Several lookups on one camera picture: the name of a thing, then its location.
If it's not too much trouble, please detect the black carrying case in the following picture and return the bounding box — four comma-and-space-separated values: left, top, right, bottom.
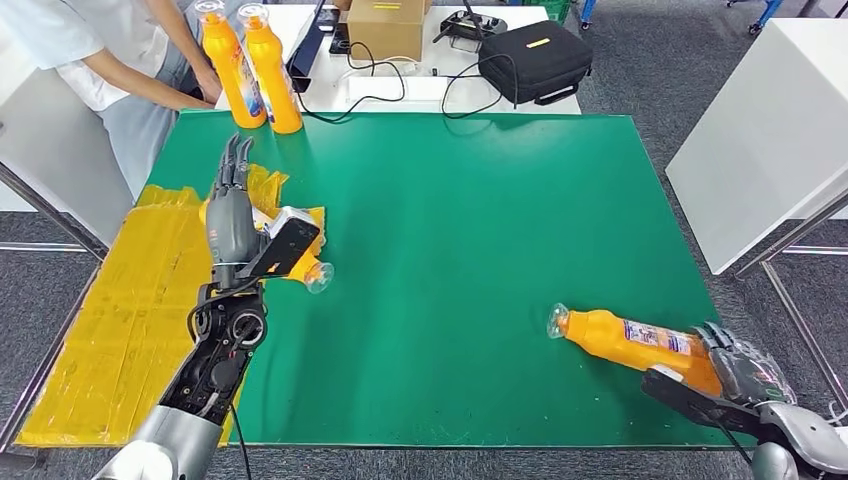
478, 19, 594, 106

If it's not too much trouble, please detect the orange plastic bottle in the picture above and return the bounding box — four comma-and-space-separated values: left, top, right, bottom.
237, 3, 305, 136
547, 303, 725, 399
193, 0, 268, 130
250, 205, 335, 296

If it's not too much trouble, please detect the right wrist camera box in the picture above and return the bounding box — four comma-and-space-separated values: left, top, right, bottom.
640, 366, 763, 432

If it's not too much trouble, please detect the black cable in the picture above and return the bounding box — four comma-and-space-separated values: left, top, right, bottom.
294, 40, 408, 125
441, 52, 520, 121

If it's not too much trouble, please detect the black remote controller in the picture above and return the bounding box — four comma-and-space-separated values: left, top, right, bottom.
433, 0, 509, 54

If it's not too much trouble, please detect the white desk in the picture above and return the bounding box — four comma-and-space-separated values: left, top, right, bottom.
215, 5, 582, 115

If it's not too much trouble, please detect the green plastic crate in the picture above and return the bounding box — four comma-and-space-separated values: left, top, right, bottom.
510, 0, 572, 24

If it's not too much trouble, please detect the dark blue laptop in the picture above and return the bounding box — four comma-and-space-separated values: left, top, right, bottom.
284, 0, 331, 94

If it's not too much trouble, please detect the brown cardboard box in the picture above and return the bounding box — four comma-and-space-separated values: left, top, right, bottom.
347, 0, 432, 63

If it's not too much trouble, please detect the green table mat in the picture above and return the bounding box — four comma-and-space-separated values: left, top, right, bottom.
142, 109, 757, 450

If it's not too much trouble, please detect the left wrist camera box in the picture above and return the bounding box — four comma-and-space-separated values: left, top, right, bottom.
237, 206, 323, 280

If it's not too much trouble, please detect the person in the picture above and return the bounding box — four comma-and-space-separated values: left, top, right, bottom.
0, 0, 223, 200

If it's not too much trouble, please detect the yellow plastic sheet stack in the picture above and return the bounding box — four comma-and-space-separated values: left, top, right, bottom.
16, 164, 327, 448

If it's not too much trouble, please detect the blue metal shelf rack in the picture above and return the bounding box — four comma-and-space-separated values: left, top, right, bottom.
579, 0, 784, 38

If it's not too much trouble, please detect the white table with metal legs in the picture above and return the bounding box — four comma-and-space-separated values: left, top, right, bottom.
665, 18, 848, 415
0, 39, 134, 260

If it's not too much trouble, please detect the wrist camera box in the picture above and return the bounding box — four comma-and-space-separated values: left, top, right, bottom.
640, 366, 763, 432
237, 206, 323, 280

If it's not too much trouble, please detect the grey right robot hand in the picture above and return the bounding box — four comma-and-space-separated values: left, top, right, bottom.
692, 322, 796, 407

